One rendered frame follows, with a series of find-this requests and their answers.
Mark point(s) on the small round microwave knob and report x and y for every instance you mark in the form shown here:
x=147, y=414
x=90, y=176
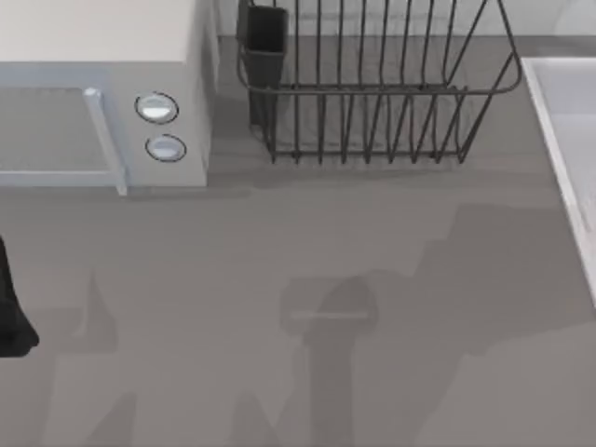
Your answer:
x=166, y=148

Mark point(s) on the large round microwave knob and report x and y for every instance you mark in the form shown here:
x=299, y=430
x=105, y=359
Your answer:
x=156, y=108

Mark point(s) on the dark cutlery holder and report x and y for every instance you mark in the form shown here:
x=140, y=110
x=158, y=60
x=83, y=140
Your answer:
x=263, y=42

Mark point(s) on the pale microwave oven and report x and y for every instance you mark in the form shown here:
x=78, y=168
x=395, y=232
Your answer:
x=153, y=37

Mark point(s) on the microwave oven door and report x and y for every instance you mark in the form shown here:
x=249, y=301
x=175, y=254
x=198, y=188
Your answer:
x=46, y=130

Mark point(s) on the white sink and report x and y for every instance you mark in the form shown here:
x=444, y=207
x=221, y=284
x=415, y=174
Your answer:
x=565, y=121

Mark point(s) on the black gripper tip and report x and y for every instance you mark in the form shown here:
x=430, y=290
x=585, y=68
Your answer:
x=11, y=316

